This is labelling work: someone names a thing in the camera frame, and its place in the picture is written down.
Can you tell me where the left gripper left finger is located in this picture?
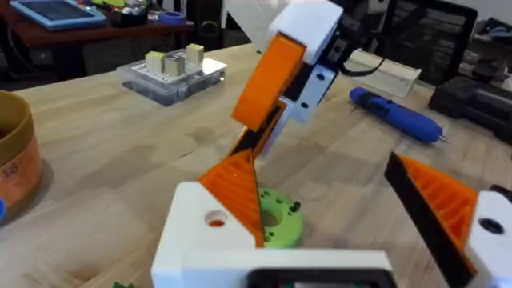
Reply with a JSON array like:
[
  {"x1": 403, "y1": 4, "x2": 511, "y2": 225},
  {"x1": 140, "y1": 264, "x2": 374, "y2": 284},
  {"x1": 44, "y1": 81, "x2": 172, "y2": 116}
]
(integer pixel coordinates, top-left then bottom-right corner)
[{"x1": 150, "y1": 182, "x2": 258, "y2": 288}]

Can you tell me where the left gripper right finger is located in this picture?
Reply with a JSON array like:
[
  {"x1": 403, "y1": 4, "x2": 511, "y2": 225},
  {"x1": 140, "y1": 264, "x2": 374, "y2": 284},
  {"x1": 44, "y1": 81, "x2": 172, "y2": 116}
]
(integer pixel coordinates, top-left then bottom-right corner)
[{"x1": 383, "y1": 151, "x2": 512, "y2": 288}]

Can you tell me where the orange ribbed wedge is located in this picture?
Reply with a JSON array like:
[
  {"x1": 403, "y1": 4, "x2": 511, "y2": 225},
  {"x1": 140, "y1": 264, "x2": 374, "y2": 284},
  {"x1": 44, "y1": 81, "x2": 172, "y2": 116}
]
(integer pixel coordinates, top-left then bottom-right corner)
[{"x1": 198, "y1": 148, "x2": 266, "y2": 249}]

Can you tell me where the blue electric screwdriver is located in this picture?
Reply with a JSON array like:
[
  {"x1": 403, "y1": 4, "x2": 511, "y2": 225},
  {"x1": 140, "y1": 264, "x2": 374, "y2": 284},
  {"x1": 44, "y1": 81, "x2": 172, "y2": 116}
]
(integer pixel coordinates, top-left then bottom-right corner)
[{"x1": 348, "y1": 86, "x2": 452, "y2": 146}]

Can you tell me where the orange and tan bucket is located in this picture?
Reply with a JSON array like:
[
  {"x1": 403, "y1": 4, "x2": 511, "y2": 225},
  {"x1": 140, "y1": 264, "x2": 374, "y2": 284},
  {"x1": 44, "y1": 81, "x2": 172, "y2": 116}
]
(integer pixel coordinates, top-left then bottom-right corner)
[{"x1": 0, "y1": 90, "x2": 44, "y2": 219}]

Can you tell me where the pale wrist plate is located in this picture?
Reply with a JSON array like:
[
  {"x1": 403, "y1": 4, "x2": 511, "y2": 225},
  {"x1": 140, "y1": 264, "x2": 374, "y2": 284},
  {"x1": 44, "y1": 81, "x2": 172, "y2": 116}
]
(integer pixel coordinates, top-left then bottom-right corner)
[{"x1": 222, "y1": 0, "x2": 290, "y2": 54}]

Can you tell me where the green disc with holes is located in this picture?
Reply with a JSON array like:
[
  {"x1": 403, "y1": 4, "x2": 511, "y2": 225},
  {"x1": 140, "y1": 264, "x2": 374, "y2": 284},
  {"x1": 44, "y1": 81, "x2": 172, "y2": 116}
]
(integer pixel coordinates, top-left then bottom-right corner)
[{"x1": 258, "y1": 187, "x2": 305, "y2": 250}]

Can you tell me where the long white box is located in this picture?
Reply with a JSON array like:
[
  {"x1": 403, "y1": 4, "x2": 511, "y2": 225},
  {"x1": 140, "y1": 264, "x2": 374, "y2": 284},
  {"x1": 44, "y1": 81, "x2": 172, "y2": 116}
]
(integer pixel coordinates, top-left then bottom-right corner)
[{"x1": 345, "y1": 48, "x2": 423, "y2": 99}]

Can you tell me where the black case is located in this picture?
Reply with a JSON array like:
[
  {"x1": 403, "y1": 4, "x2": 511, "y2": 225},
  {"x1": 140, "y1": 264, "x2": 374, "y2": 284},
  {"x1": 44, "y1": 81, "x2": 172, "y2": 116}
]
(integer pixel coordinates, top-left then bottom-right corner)
[{"x1": 427, "y1": 74, "x2": 512, "y2": 144}]

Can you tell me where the clear box with blocks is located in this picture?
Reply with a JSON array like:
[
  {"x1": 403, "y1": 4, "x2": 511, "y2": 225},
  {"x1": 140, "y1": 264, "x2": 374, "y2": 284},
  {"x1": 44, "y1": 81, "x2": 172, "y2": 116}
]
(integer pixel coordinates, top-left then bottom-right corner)
[{"x1": 116, "y1": 42, "x2": 229, "y2": 107}]

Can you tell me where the blue tape roll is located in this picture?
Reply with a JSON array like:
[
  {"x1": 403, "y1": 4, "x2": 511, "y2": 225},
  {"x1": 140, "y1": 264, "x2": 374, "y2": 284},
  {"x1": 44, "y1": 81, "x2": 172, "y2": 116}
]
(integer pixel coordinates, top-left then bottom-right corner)
[{"x1": 157, "y1": 10, "x2": 187, "y2": 26}]

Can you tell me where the black box of oddments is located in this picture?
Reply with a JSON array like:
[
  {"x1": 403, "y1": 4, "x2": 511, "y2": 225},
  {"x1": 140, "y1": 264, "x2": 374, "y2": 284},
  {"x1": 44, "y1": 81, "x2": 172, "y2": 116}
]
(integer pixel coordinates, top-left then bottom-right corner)
[{"x1": 108, "y1": 0, "x2": 152, "y2": 29}]

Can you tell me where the brown wooden side table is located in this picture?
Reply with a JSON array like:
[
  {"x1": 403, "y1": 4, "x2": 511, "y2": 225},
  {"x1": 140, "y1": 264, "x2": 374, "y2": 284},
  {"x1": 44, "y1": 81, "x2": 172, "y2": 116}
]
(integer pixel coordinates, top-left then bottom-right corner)
[{"x1": 0, "y1": 0, "x2": 196, "y2": 81}]

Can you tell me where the blue tray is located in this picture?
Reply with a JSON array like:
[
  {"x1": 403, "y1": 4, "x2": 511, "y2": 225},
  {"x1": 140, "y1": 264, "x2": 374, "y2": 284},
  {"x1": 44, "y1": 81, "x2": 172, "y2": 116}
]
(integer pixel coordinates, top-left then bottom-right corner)
[{"x1": 9, "y1": 0, "x2": 107, "y2": 31}]

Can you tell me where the black cable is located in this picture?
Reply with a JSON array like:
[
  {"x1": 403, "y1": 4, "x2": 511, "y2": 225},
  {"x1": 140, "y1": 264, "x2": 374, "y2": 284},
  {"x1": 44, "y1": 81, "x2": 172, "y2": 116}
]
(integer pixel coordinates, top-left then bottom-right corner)
[{"x1": 338, "y1": 55, "x2": 387, "y2": 78}]

